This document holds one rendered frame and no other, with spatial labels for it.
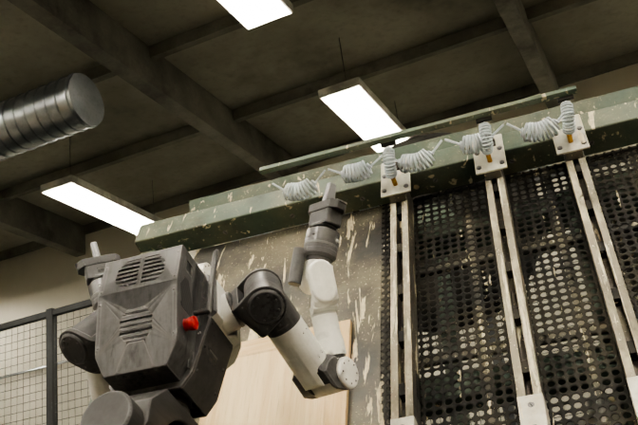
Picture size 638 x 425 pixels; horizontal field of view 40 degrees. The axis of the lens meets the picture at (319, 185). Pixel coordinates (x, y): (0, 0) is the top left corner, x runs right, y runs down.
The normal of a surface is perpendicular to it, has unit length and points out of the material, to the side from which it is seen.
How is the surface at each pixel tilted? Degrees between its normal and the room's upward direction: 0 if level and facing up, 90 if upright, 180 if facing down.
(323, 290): 94
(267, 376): 58
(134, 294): 82
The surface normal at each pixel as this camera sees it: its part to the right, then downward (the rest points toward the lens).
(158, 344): -0.33, -0.47
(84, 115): 0.90, -0.27
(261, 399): -0.33, -0.77
